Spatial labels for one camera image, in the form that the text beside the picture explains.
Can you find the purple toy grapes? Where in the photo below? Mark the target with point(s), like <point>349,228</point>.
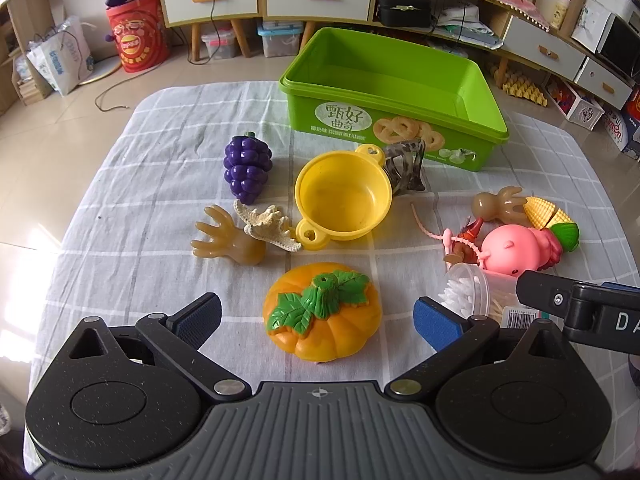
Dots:
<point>247,165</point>

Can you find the clear cotton swab jar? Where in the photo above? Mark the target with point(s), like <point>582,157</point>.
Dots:
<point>470,292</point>

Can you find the white patterned box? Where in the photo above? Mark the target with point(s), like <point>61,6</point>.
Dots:
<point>575,105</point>

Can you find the red printed bucket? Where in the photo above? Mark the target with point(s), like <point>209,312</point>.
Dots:
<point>137,35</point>

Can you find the clear storage box red lid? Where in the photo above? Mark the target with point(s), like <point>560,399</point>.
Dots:
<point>220,44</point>

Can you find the grey checked cloth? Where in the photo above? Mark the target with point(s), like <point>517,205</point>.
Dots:
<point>150,185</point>

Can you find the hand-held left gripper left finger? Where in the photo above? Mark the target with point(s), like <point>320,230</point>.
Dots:
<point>200,317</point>

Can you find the orange toy pumpkin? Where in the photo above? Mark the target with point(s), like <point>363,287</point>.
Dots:
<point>325,320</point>

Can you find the white starfish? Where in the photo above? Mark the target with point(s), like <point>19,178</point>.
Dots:
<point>267,225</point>

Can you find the green plastic box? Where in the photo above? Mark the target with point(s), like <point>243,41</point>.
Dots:
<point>400,85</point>

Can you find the dark translucent hair claw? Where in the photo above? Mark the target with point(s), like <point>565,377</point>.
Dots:
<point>407,165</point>

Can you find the low wooden cabinet white drawers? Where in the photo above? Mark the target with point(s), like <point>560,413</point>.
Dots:
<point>545,52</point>

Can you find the pink toy pig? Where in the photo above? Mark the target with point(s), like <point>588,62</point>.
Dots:
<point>510,250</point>

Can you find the yellow toy corn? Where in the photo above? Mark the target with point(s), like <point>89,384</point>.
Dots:
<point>547,215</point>

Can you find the black case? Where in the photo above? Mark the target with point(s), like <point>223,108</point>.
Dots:
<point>402,7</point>

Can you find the clear storage box blue lid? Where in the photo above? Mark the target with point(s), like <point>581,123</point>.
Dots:
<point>280,40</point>

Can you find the stacked paper cups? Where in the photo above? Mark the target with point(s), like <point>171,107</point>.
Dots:
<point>562,2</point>

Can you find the white shopping bag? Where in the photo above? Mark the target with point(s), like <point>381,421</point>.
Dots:
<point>60,57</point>

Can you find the white and red carton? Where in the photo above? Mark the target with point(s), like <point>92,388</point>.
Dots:
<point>622,130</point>

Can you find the large amber rubber hand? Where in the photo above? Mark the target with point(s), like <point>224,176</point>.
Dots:
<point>230,242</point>

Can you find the yellow toy pot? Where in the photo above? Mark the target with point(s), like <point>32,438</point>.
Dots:
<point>340,195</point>

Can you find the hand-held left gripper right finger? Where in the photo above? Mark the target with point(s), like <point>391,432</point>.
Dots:
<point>437,321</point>

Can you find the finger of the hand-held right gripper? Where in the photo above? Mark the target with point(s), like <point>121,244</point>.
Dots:
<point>545,297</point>
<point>622,286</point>

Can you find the black microwave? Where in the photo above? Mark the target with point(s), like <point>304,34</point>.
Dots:
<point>620,45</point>

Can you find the small amber rubber hand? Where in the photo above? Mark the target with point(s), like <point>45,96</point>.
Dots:
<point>497,205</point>

